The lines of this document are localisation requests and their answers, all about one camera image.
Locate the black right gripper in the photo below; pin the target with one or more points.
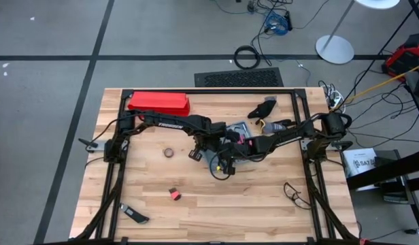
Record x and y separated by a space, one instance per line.
240 149

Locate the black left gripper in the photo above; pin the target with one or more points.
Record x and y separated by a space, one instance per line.
211 142

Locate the red black bit holder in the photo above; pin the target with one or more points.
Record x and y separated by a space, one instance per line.
175 195

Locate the black red utility knife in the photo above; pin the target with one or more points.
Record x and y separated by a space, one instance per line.
136 215

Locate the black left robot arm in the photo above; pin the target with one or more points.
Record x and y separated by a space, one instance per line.
168 122

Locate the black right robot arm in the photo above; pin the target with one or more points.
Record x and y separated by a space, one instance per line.
298 134

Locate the black work glove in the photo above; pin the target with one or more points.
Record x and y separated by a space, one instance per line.
264 108

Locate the red plastic box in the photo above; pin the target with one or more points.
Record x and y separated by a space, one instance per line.
158 102

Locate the white power strip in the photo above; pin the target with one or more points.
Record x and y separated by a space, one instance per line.
336 98

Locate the white printed box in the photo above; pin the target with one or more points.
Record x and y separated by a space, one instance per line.
360 161

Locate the white floor stand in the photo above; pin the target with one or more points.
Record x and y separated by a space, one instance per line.
334 49

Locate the black equipment cart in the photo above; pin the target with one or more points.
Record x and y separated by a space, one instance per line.
383 171

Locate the yellow stick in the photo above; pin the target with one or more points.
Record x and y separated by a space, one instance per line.
376 87

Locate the thin black stand pole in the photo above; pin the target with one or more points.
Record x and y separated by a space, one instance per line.
379 55

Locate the red black equipment case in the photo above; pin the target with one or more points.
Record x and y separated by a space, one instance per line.
403 56

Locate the black metal rig frame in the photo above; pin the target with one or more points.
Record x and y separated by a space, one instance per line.
213 91

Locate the grey metal mount plate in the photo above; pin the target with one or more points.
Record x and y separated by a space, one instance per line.
94 146

